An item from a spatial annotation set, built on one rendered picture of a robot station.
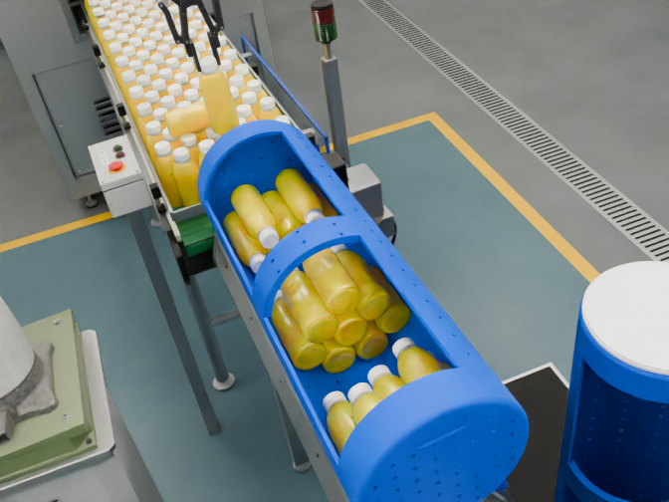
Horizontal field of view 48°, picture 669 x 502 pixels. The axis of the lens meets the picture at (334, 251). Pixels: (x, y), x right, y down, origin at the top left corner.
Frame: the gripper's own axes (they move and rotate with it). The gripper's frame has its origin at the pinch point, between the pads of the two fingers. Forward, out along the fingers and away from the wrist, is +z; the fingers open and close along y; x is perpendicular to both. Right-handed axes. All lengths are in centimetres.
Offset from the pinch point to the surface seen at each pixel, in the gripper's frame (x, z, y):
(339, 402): -81, 25, -5
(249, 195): -25.4, 21.4, -2.6
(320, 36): 28.2, 20.8, 35.3
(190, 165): 5.9, 31.0, -10.5
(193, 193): 4.5, 38.4, -12.2
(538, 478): -66, 119, 48
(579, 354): -83, 37, 41
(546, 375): -36, 122, 71
